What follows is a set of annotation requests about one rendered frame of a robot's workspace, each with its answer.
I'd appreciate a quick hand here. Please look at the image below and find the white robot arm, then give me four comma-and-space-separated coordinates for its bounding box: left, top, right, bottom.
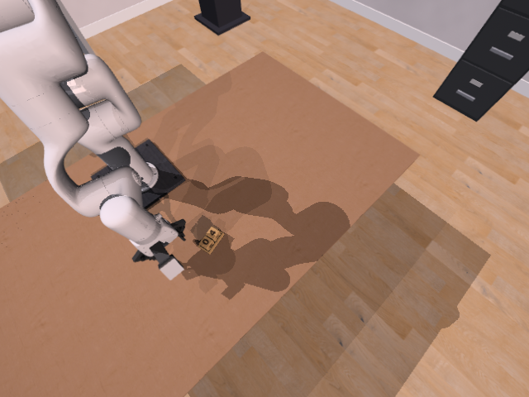
0, 0, 163, 245

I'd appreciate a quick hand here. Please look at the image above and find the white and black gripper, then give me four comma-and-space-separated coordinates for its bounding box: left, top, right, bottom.
130, 218, 186, 262

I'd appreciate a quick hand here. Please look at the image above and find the tan wooden calendar cube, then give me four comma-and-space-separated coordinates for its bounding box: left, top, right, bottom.
206, 227, 221, 242
199, 236, 215, 251

